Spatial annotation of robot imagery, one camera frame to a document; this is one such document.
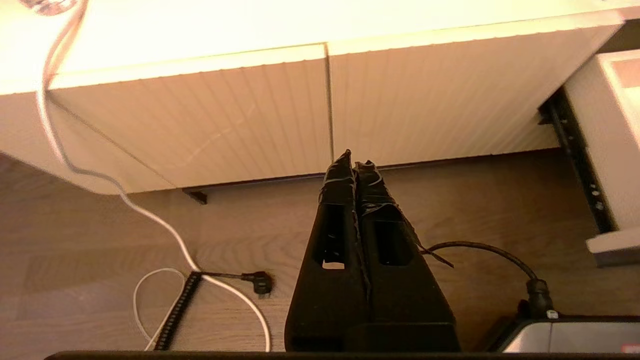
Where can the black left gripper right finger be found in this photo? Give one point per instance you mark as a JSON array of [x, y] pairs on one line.
[[415, 310]]

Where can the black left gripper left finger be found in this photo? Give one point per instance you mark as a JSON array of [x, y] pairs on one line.
[[330, 300]]

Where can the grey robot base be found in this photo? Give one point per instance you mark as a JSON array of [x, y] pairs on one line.
[[565, 337]]

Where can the white fluted cabinet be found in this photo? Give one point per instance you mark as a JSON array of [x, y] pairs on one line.
[[200, 30]]

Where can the black cabinet foot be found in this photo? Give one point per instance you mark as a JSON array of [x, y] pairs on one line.
[[196, 197]]

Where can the white ribbed cabinet front panel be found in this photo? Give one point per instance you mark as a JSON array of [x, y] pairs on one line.
[[440, 100], [225, 120]]

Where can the clear plastic water bottle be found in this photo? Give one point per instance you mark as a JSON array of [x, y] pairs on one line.
[[50, 5]]

